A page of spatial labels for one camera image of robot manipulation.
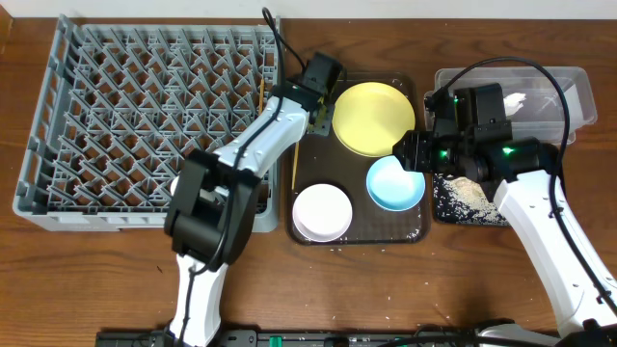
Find light blue plate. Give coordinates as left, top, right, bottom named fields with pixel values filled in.
left=365, top=155, right=426, bottom=212

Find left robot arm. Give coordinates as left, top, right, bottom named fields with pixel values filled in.
left=163, top=53, right=343, bottom=346

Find pile of rice grains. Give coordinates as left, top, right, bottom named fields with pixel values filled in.
left=433, top=175, right=507, bottom=226

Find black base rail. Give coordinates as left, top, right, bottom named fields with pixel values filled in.
left=94, top=329, right=483, bottom=347

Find yellow plate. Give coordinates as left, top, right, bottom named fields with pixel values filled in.
left=332, top=82, right=416, bottom=157

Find wooden chopstick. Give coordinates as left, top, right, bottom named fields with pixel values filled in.
left=291, top=142, right=300, bottom=192
left=258, top=77, right=265, bottom=115

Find white napkin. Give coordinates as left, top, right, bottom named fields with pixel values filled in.
left=503, top=93, right=526, bottom=117

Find pink bowl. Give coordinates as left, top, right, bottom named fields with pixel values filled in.
left=292, top=183, right=353, bottom=243

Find black waste tray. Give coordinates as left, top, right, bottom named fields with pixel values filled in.
left=431, top=173, right=512, bottom=227

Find clear plastic bin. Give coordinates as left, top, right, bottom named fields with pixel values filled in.
left=449, top=66, right=598, bottom=146

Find grey dishwasher rack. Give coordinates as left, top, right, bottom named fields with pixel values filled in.
left=13, top=16, right=279, bottom=231

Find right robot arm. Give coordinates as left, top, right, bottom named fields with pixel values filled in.
left=392, top=83, right=616, bottom=346

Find dark brown serving tray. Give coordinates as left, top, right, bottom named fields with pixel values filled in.
left=283, top=71, right=431, bottom=246

